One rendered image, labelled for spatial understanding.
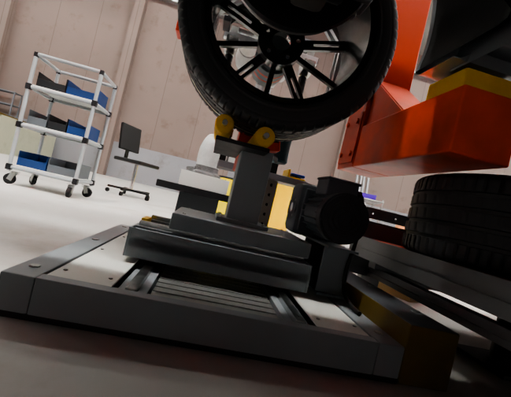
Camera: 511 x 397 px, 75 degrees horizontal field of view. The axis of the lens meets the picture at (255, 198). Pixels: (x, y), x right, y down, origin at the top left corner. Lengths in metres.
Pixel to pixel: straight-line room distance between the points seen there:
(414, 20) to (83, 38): 11.58
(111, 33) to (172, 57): 1.95
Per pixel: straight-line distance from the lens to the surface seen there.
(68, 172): 2.95
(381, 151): 1.16
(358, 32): 1.25
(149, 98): 11.51
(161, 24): 12.25
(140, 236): 0.91
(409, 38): 1.56
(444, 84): 1.03
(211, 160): 2.16
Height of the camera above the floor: 0.31
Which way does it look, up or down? level
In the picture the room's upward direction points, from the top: 14 degrees clockwise
